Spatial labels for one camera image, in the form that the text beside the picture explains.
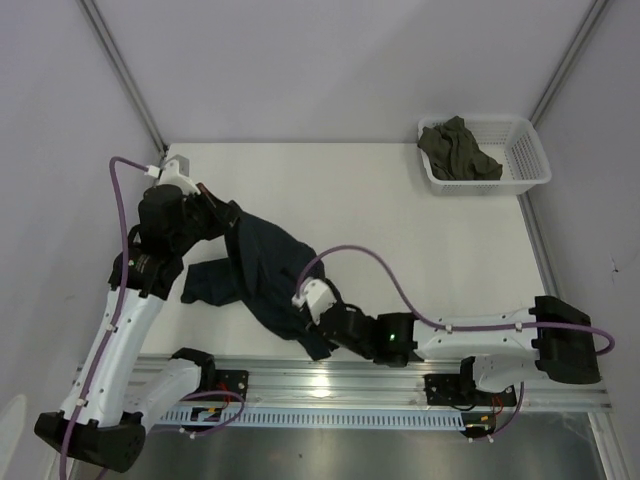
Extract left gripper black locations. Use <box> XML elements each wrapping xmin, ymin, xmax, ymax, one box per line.
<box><xmin>172</xmin><ymin>182</ymin><xmax>241</xmax><ymax>254</ymax></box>

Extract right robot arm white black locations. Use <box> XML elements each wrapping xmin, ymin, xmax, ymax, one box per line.
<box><xmin>307</xmin><ymin>296</ymin><xmax>601</xmax><ymax>404</ymax></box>

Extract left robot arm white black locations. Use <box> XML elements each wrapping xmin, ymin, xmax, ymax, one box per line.
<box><xmin>34</xmin><ymin>184</ymin><xmax>240</xmax><ymax>472</ymax></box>

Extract olive green shorts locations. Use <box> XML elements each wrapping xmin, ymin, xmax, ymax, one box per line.
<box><xmin>418</xmin><ymin>116</ymin><xmax>503</xmax><ymax>181</ymax></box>

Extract white plastic basket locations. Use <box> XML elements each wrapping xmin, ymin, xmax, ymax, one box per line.
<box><xmin>417</xmin><ymin>115</ymin><xmax>552</xmax><ymax>196</ymax></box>

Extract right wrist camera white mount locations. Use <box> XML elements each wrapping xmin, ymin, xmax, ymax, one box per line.
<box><xmin>292</xmin><ymin>278</ymin><xmax>337</xmax><ymax>325</ymax></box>

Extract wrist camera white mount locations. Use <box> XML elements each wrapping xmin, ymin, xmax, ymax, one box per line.
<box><xmin>292</xmin><ymin>278</ymin><xmax>337</xmax><ymax>325</ymax></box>
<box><xmin>145</xmin><ymin>155</ymin><xmax>200</xmax><ymax>195</ymax></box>

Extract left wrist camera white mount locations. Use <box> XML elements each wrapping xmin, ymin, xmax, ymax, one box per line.
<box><xmin>145</xmin><ymin>155</ymin><xmax>200</xmax><ymax>195</ymax></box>

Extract aluminium mounting rail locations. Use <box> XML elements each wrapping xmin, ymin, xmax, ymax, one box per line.
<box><xmin>215</xmin><ymin>355</ymin><xmax>612</xmax><ymax>413</ymax></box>

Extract white slotted cable duct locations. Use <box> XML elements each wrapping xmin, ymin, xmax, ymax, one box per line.
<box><xmin>156</xmin><ymin>405</ymin><xmax>465</xmax><ymax>431</ymax></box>

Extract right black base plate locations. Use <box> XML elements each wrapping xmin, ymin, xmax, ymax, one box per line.
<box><xmin>423</xmin><ymin>374</ymin><xmax>517</xmax><ymax>411</ymax></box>

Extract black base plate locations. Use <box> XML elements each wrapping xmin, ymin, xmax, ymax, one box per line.
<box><xmin>214</xmin><ymin>369</ymin><xmax>249</xmax><ymax>403</ymax></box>
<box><xmin>423</xmin><ymin>374</ymin><xmax>517</xmax><ymax>411</ymax></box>

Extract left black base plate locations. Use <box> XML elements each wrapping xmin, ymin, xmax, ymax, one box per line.
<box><xmin>214</xmin><ymin>369</ymin><xmax>249</xmax><ymax>403</ymax></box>

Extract left aluminium frame post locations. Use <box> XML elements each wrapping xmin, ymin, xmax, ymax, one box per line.
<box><xmin>76</xmin><ymin>0</ymin><xmax>168</xmax><ymax>158</ymax></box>

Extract aluminium frame post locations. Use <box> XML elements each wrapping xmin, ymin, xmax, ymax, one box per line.
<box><xmin>529</xmin><ymin>0</ymin><xmax>614</xmax><ymax>128</ymax></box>
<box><xmin>76</xmin><ymin>0</ymin><xmax>168</xmax><ymax>158</ymax></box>

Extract right aluminium frame post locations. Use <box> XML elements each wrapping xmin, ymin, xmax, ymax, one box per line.
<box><xmin>529</xmin><ymin>0</ymin><xmax>614</xmax><ymax>128</ymax></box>

